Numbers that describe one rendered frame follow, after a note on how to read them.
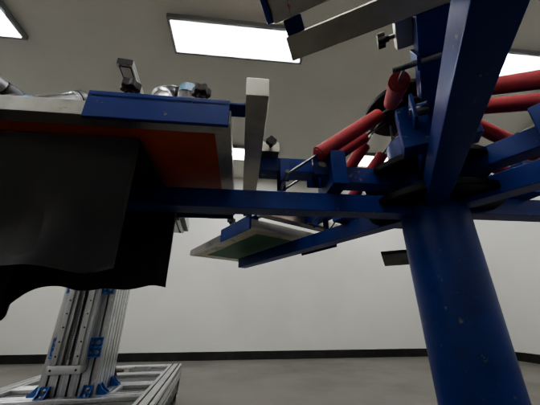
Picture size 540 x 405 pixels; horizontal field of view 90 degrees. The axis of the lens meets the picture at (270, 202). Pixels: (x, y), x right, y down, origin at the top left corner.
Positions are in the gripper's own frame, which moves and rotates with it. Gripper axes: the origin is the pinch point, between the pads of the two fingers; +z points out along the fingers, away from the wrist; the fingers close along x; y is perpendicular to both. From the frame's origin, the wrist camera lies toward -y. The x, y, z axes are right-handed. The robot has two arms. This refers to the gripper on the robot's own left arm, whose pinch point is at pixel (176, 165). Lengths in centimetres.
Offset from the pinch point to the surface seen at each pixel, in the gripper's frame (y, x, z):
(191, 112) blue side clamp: -30.2, -10.0, 4.1
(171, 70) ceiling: 142, 60, -200
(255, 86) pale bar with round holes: -34.1, -23.4, -0.7
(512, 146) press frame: -23, -94, 2
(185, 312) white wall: 380, 60, 36
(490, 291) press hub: -9, -88, 39
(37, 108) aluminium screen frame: -29.1, 21.4, 5.0
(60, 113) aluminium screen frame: -28.9, 16.8, 5.7
